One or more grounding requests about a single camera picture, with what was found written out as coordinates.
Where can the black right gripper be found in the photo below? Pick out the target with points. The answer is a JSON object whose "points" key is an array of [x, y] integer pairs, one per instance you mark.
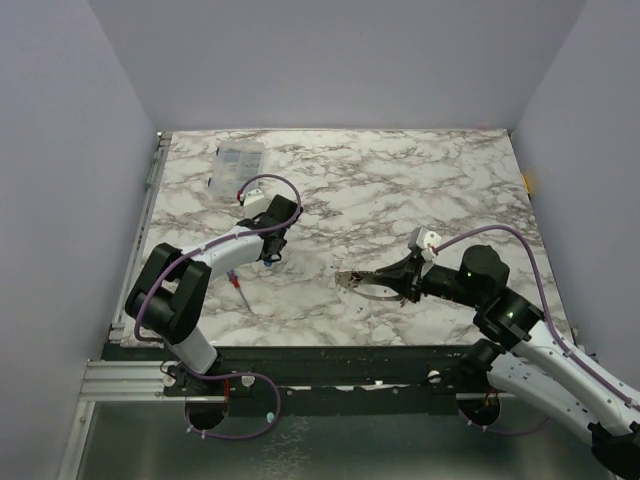
{"points": [[413, 279]]}

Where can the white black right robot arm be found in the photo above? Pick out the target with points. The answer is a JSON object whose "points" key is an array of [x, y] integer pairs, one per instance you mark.
{"points": [[522, 355]]}

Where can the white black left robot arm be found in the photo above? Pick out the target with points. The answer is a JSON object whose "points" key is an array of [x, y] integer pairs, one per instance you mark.
{"points": [[168, 296]]}

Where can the clear plastic organizer box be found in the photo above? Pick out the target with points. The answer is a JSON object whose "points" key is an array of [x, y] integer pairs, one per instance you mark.
{"points": [[234, 164]]}

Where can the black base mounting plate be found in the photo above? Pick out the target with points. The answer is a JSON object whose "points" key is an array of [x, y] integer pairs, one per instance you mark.
{"points": [[321, 381]]}

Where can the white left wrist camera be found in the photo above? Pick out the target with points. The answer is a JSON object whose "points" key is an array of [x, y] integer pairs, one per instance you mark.
{"points": [[254, 203]]}

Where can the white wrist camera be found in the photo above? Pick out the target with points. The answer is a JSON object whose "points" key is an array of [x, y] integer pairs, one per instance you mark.
{"points": [[254, 203], [424, 242]]}

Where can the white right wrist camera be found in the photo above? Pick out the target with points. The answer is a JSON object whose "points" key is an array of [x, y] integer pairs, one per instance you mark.
{"points": [[424, 242]]}

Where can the blue handled screwdriver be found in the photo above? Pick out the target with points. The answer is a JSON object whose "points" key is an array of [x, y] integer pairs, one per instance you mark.
{"points": [[234, 280]]}

